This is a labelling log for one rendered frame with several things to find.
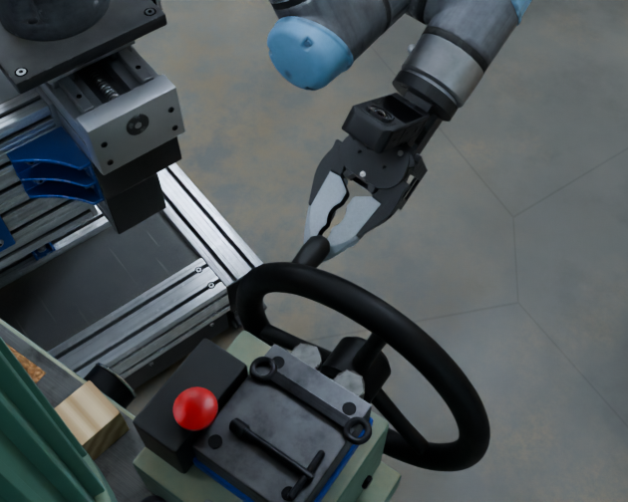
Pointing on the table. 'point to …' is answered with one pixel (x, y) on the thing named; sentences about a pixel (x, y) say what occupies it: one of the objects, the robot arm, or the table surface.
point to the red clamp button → (195, 408)
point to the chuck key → (278, 455)
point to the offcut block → (92, 419)
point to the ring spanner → (311, 400)
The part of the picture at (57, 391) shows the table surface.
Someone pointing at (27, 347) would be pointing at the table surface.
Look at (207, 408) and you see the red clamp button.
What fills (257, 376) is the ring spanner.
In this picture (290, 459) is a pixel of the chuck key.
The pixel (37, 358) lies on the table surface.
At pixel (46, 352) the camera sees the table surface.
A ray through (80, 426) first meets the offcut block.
